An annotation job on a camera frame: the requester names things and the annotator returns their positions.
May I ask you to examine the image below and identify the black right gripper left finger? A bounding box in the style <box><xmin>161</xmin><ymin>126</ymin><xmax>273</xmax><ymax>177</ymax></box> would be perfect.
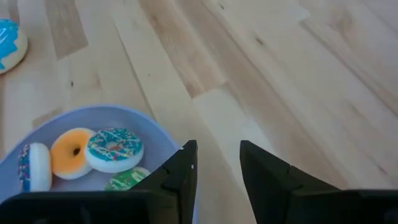
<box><xmin>130</xmin><ymin>139</ymin><xmax>199</xmax><ymax>224</ymax></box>

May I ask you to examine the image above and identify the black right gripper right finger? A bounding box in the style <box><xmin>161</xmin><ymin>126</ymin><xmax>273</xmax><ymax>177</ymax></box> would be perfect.
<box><xmin>239</xmin><ymin>139</ymin><xmax>340</xmax><ymax>224</ymax></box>

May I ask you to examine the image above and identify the small speckled blue-iced donut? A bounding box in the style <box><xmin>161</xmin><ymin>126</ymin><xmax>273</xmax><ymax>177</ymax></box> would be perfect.
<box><xmin>84</xmin><ymin>127</ymin><xmax>145</xmax><ymax>174</ymax></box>

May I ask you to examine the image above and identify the lilac round plate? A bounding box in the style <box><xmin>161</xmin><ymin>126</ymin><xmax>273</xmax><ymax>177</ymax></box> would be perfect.
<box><xmin>0</xmin><ymin>105</ymin><xmax>181</xmax><ymax>203</ymax></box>

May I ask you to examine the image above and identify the small orange and cream donut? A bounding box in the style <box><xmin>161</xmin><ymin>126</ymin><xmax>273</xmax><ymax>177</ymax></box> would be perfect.
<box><xmin>50</xmin><ymin>127</ymin><xmax>96</xmax><ymax>180</ymax></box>

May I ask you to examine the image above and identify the blue-iced rainbow sprinkle donut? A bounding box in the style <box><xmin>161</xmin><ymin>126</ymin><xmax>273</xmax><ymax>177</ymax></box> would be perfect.
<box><xmin>17</xmin><ymin>142</ymin><xmax>53</xmax><ymax>193</ymax></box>

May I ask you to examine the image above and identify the large blue-iced white-striped donut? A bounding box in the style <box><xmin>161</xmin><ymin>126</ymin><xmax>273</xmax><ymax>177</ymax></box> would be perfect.
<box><xmin>0</xmin><ymin>18</ymin><xmax>29</xmax><ymax>75</ymax></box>

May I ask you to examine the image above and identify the small green splatter-iced donut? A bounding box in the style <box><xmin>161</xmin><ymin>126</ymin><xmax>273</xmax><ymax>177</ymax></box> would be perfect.
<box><xmin>104</xmin><ymin>166</ymin><xmax>152</xmax><ymax>191</ymax></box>

